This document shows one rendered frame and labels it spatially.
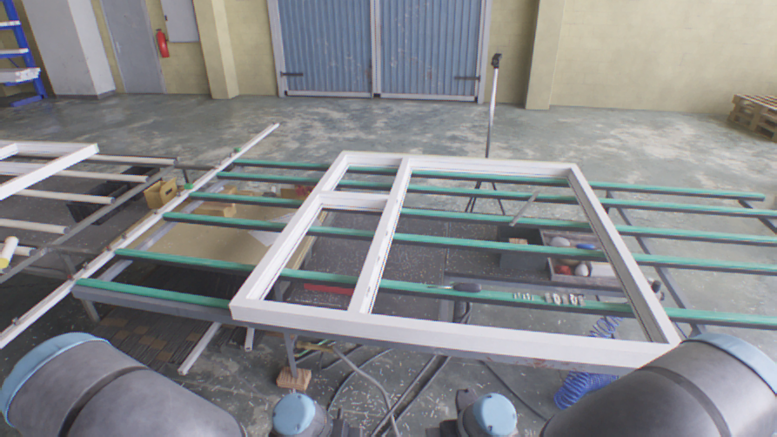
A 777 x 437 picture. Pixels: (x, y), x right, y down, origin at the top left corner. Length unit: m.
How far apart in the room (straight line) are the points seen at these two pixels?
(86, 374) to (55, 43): 10.42
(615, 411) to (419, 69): 7.25
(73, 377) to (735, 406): 0.65
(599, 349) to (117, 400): 1.24
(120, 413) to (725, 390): 0.58
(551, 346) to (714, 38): 7.58
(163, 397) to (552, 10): 7.05
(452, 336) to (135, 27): 9.37
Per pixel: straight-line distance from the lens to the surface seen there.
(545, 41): 7.22
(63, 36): 10.60
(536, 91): 7.35
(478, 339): 1.33
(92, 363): 0.53
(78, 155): 3.61
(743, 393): 0.53
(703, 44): 8.49
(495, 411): 1.01
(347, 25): 7.71
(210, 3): 8.42
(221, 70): 8.54
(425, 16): 7.44
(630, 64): 8.07
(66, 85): 10.98
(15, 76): 11.12
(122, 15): 10.16
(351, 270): 2.10
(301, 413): 1.00
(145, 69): 10.09
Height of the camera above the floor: 1.90
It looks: 28 degrees down
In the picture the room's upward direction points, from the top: 1 degrees counter-clockwise
